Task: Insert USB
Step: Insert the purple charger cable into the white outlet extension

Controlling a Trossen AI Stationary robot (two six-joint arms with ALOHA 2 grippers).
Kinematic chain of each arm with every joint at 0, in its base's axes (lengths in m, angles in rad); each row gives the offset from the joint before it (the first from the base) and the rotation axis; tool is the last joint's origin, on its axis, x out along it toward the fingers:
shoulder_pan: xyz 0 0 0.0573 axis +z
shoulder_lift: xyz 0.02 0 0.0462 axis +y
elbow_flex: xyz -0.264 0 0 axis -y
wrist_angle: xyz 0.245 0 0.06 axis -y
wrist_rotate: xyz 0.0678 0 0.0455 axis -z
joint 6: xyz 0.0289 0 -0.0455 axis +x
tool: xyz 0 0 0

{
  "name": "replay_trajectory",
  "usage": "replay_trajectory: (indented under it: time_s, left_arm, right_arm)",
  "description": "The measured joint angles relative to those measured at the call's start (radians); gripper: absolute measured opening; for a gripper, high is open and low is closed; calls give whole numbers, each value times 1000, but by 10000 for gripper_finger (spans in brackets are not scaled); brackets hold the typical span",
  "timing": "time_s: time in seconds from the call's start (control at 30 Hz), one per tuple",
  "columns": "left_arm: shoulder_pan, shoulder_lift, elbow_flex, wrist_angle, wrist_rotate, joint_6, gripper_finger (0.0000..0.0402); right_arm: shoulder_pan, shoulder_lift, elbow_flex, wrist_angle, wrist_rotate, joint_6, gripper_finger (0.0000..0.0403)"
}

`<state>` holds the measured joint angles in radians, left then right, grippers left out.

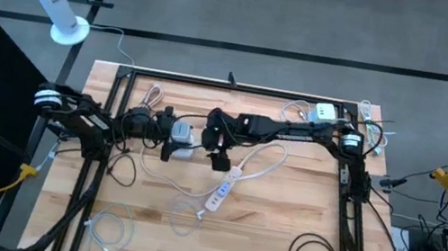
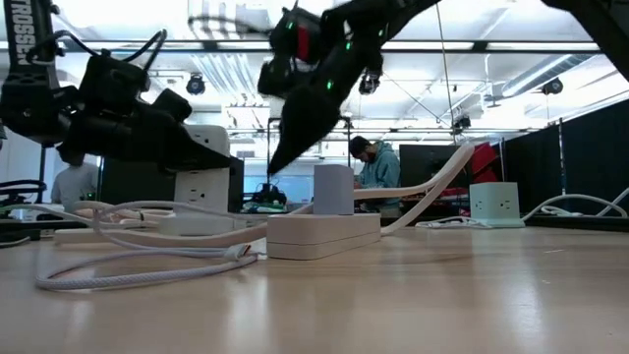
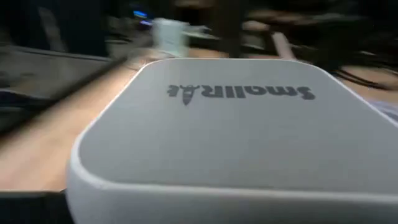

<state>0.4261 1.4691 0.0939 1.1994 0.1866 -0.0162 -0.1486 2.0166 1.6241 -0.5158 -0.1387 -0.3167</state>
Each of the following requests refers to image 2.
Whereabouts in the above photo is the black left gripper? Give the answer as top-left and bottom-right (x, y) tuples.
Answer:
(56, 51), (233, 174)

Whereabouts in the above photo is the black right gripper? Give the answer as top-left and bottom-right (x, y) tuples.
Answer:
(256, 0), (394, 177)

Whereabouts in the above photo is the white tower power strip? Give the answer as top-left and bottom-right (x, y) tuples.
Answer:
(159, 123), (248, 238)

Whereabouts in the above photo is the light blue USB charger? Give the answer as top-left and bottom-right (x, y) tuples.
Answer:
(313, 163), (356, 216)

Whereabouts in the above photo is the lavender braided USB cable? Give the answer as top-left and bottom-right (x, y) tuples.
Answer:
(33, 199), (262, 293)

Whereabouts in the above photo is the thin white USB cable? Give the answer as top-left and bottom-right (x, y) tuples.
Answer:
(414, 214), (493, 231)

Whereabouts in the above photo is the black partition panel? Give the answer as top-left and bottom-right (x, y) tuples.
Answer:
(100, 155), (246, 213)

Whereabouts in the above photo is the black ceiling spotlight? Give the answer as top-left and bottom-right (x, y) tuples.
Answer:
(541, 77), (565, 96)
(185, 72), (207, 96)

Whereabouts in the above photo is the person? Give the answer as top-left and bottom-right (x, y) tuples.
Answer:
(347, 135), (403, 218)
(49, 147), (103, 207)

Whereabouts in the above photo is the black monitor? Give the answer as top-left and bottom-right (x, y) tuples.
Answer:
(398, 143), (474, 192)

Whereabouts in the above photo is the red bin stack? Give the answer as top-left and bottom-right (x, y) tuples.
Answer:
(466, 141), (500, 185)

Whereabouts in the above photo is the mint green cube socket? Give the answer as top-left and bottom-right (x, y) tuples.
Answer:
(468, 181), (527, 229)

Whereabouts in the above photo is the pale green cube socket cord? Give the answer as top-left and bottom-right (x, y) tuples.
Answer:
(519, 186), (629, 221)

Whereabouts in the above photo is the black curtain wall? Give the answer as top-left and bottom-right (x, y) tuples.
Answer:
(501, 96), (629, 217)

